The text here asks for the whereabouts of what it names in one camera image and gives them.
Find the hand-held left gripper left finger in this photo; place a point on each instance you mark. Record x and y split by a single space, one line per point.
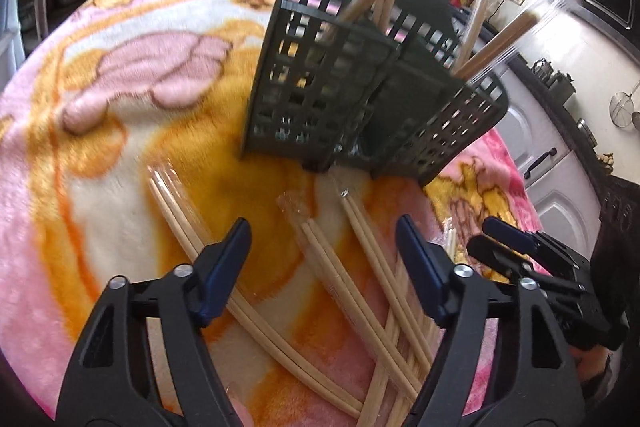
222 267

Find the pink printed bear blanket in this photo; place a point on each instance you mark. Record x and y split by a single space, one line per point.
100 207

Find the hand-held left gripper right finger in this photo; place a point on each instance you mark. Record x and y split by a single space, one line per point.
420 272

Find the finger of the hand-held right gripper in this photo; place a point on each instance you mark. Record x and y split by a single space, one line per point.
510 234
492 257

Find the pile of chopsticks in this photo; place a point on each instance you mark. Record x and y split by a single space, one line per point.
330 259

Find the person's left hand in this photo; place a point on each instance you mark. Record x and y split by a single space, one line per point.
241 414

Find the dark green utensil basket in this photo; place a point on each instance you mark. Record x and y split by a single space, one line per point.
415 87

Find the ginger roots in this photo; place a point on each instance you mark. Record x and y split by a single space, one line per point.
608 162

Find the steel bowl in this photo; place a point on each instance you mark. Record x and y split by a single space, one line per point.
587 133

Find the steel teapot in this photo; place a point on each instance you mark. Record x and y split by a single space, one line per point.
541 68

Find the steel mesh strainer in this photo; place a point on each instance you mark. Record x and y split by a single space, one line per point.
622 107

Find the person's dark clothing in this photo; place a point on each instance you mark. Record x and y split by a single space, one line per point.
620 227

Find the person's right hand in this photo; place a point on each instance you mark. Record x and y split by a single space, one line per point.
592 372

